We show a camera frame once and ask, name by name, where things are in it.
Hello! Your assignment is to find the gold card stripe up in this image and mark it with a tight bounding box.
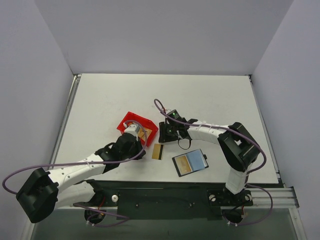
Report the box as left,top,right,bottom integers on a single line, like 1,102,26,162
151,143,164,160

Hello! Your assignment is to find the red plastic bin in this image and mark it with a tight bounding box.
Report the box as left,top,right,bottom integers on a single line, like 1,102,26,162
116,111,159,147

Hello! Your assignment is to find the black card holder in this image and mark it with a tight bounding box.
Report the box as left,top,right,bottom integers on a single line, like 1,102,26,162
172,149,209,177

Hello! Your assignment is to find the gold card front up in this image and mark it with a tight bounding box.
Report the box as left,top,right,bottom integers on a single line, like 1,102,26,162
175,155,192,176

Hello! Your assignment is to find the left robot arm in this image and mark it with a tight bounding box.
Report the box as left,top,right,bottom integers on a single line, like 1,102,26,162
16,133,146,223

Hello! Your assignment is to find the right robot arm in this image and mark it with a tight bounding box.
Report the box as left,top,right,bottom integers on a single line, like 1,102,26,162
158,109,259,205

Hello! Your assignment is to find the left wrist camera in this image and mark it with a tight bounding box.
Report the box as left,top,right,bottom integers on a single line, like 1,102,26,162
124,124,141,137

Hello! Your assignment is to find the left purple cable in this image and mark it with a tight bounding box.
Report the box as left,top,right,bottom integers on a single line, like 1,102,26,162
2,119,148,195

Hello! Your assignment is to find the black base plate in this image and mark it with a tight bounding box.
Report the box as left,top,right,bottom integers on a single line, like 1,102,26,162
75,180,253,220

